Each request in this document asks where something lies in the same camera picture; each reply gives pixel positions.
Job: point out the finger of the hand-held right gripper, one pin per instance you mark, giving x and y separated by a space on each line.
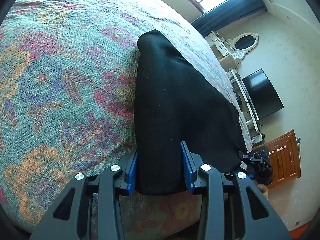
243 156

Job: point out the orange wooden board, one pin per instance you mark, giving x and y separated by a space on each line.
300 226

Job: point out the black pants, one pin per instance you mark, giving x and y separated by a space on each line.
180 105

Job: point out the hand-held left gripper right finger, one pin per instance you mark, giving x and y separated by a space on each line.
188 167

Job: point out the floral bedspread bed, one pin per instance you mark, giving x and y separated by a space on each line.
50 80

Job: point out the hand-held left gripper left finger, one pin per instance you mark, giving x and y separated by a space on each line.
131 177

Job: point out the small black device box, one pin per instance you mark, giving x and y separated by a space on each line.
257 139

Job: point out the white television stand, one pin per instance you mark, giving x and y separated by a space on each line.
246 100

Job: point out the white vanity dresser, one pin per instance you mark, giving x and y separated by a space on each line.
220 46

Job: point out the person's right hand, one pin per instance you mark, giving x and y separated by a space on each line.
263 191

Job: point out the dark blue curtain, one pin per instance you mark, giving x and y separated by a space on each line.
225 12

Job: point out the small dark object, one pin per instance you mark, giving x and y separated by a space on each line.
298 141

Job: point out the brown wooden cabinet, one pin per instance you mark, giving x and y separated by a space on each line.
285 157

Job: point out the white oval mirror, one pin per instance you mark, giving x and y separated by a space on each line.
243 42

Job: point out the black flat television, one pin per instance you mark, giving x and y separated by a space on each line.
265 95

